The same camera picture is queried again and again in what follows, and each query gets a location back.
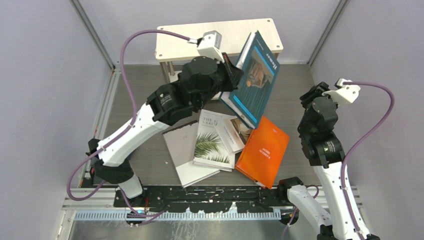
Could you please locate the teal Humor book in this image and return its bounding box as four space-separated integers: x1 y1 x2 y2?
219 31 280 129

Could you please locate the orange book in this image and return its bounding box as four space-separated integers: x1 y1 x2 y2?
235 116 290 189

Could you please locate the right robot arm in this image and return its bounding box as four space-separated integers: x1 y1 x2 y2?
277 78 379 240

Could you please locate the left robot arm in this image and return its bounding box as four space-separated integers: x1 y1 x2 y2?
89 53 244 207

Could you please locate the white two-tier shelf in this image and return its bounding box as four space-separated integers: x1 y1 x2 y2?
155 18 284 83

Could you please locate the white coffee cover book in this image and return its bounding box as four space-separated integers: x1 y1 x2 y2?
215 116 252 154

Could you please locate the grey white notebook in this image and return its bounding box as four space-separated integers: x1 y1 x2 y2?
162 120 220 188

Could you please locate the white palm leaf book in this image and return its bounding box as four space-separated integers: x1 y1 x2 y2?
193 109 235 172

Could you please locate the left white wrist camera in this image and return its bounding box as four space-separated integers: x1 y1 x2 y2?
197 30 224 62

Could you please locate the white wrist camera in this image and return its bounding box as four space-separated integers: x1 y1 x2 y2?
322 78 361 107
197 30 224 62

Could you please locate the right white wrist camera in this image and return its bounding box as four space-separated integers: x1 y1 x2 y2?
322 78 361 107

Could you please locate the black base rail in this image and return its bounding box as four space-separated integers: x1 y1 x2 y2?
129 185 294 214

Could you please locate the white slotted cable duct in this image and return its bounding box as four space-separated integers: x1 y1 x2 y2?
74 209 281 221

